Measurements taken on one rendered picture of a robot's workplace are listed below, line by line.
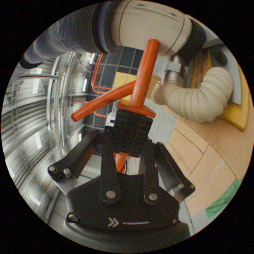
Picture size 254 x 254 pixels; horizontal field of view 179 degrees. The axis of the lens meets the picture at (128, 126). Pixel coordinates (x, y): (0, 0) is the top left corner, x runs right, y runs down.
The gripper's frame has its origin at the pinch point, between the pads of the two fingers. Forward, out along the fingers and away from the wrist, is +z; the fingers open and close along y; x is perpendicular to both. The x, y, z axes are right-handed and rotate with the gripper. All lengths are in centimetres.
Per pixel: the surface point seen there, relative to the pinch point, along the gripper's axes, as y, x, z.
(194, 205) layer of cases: 63, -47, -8
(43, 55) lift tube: -26.7, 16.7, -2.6
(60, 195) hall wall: -469, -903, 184
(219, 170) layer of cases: 63, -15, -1
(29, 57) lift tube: -34.8, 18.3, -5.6
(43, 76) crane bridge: -178, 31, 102
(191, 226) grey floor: 117, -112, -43
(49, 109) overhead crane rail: -193, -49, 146
